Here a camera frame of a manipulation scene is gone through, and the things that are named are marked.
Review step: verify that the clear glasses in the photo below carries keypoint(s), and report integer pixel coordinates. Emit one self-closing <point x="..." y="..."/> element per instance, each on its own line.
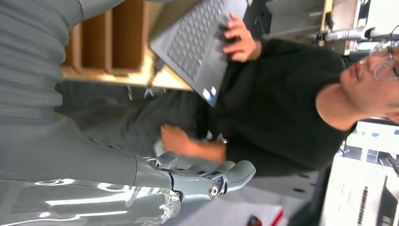
<point x="385" y="67"/>

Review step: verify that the red and black object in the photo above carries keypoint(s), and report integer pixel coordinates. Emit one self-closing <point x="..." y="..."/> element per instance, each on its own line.
<point x="254" y="221"/>

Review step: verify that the grey ribbed right arm sleeve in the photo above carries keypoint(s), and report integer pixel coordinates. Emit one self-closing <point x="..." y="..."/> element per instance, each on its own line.
<point x="28" y="62"/>

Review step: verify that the black open laptop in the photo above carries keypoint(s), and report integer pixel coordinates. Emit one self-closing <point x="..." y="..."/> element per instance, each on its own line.
<point x="388" y="206"/>

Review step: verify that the wooden shelf unit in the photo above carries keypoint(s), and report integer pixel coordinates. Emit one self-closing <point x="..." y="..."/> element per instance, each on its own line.
<point x="124" y="37"/>

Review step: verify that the wooden post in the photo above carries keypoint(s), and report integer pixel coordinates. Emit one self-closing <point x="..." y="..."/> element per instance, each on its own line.
<point x="325" y="15"/>

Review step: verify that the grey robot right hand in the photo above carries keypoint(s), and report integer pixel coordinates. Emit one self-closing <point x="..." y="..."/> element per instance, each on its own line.
<point x="78" y="174"/>

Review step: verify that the person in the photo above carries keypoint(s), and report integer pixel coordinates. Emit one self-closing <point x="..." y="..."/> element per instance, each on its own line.
<point x="280" y="109"/>

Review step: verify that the white desk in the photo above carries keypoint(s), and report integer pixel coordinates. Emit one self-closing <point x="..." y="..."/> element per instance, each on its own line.
<point x="346" y="187"/>

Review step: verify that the silver metal bar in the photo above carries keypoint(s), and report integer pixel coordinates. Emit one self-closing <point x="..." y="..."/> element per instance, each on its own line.
<point x="346" y="34"/>

